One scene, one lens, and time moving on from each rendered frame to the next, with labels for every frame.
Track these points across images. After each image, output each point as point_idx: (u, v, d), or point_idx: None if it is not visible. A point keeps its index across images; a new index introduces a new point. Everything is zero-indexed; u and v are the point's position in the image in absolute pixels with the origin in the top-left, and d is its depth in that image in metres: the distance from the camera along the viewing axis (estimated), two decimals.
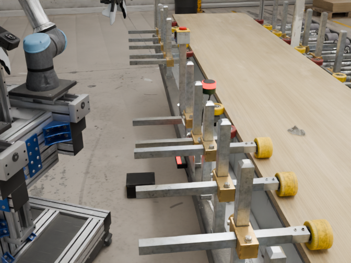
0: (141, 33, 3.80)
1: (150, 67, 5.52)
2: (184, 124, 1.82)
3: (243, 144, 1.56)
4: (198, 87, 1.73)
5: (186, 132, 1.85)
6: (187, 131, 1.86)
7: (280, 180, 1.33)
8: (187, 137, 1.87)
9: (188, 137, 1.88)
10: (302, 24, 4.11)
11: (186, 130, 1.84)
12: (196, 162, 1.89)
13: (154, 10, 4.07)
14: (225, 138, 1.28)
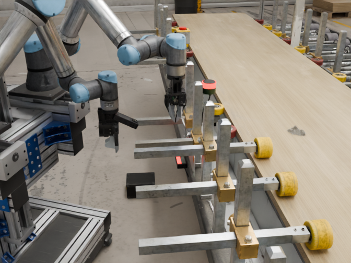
0: (141, 33, 3.80)
1: (150, 67, 5.52)
2: (184, 125, 1.82)
3: (243, 144, 1.56)
4: (198, 87, 1.73)
5: (186, 132, 1.85)
6: (187, 131, 1.86)
7: (280, 180, 1.33)
8: (187, 137, 1.87)
9: (188, 137, 1.88)
10: (302, 24, 4.11)
11: (186, 130, 1.84)
12: (196, 162, 1.89)
13: (154, 10, 4.07)
14: (225, 138, 1.28)
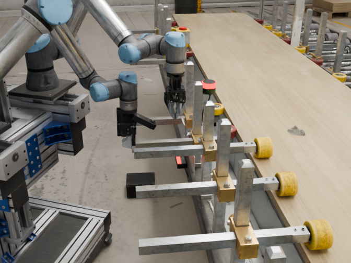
0: (141, 33, 3.80)
1: (150, 67, 5.52)
2: (184, 125, 1.82)
3: (243, 144, 1.56)
4: (198, 87, 1.73)
5: (186, 132, 1.85)
6: (187, 131, 1.86)
7: (280, 180, 1.33)
8: (187, 137, 1.87)
9: (188, 137, 1.88)
10: (302, 24, 4.11)
11: (186, 130, 1.84)
12: (196, 162, 1.89)
13: (154, 10, 4.07)
14: (225, 138, 1.28)
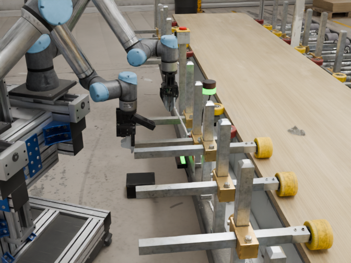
0: (141, 33, 3.80)
1: (150, 67, 5.52)
2: (181, 121, 1.92)
3: (243, 144, 1.56)
4: (198, 87, 1.73)
5: (185, 129, 1.89)
6: (186, 131, 1.89)
7: (280, 180, 1.33)
8: (187, 133, 1.87)
9: (189, 136, 1.87)
10: (302, 24, 4.11)
11: (184, 127, 1.90)
12: (196, 162, 1.89)
13: (154, 10, 4.07)
14: (225, 138, 1.28)
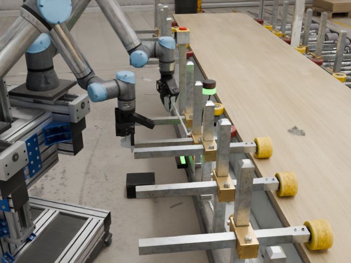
0: (141, 33, 3.80)
1: (150, 67, 5.52)
2: (181, 121, 1.92)
3: (243, 144, 1.56)
4: (198, 87, 1.73)
5: (185, 129, 1.89)
6: (186, 131, 1.89)
7: (280, 180, 1.33)
8: (187, 133, 1.87)
9: (189, 136, 1.87)
10: (302, 24, 4.11)
11: (184, 127, 1.90)
12: (196, 162, 1.89)
13: (154, 10, 4.07)
14: (225, 138, 1.28)
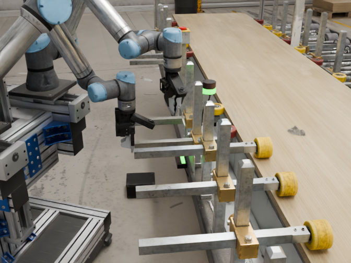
0: None
1: (150, 67, 5.52)
2: (184, 125, 1.81)
3: (243, 144, 1.56)
4: (198, 87, 1.73)
5: (186, 132, 1.85)
6: (187, 131, 1.86)
7: (280, 180, 1.33)
8: (187, 137, 1.87)
9: (188, 137, 1.89)
10: (302, 24, 4.11)
11: (186, 130, 1.84)
12: (196, 162, 1.89)
13: (154, 10, 4.07)
14: (225, 138, 1.28)
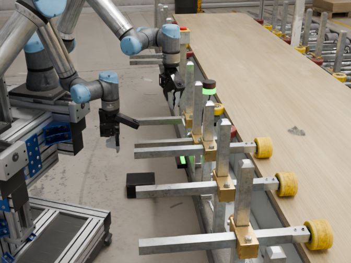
0: None
1: (150, 67, 5.52)
2: (184, 125, 1.82)
3: (243, 144, 1.56)
4: (198, 87, 1.73)
5: (186, 132, 1.85)
6: (187, 131, 1.86)
7: (280, 180, 1.33)
8: (187, 137, 1.87)
9: (188, 137, 1.89)
10: (302, 24, 4.11)
11: (186, 130, 1.84)
12: (196, 162, 1.89)
13: (154, 10, 4.07)
14: (225, 138, 1.28)
